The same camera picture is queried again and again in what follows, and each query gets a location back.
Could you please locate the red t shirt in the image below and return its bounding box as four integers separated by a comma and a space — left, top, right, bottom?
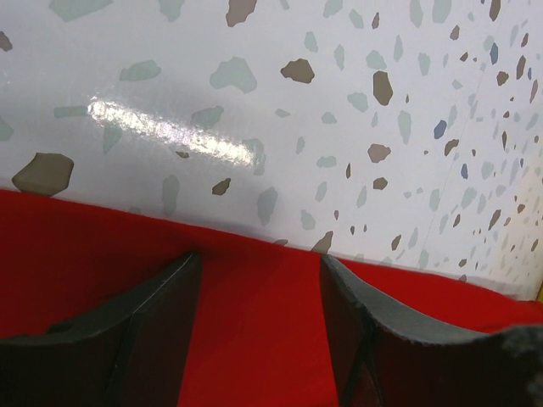
1, 191, 542, 406

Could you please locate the yellow plastic bin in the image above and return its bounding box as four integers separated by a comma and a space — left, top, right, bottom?
536, 283, 543, 303

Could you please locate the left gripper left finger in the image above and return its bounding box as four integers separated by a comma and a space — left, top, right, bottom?
1, 253, 202, 406

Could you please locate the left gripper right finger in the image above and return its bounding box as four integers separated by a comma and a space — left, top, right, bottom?
320, 255, 542, 406

